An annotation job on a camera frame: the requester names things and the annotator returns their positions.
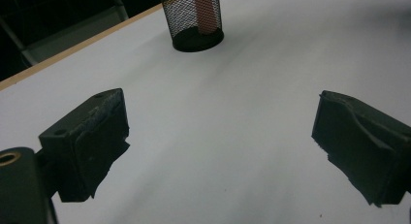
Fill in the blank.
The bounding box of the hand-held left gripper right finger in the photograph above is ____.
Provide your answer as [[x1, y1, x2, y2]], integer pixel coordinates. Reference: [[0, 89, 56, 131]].
[[311, 90, 411, 208]]

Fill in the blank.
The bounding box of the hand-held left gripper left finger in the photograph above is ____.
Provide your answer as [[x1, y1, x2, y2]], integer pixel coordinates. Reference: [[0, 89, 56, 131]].
[[38, 87, 131, 203]]

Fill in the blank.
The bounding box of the black mesh cup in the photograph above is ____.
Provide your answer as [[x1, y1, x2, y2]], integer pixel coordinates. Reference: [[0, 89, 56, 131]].
[[158, 0, 225, 53]]

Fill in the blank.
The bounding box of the pink hairbrush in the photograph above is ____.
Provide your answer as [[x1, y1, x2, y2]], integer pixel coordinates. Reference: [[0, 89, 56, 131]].
[[193, 0, 218, 36]]

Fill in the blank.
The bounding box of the grey metal table frame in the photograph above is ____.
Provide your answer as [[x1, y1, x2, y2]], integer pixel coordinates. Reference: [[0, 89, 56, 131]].
[[0, 0, 130, 68]]

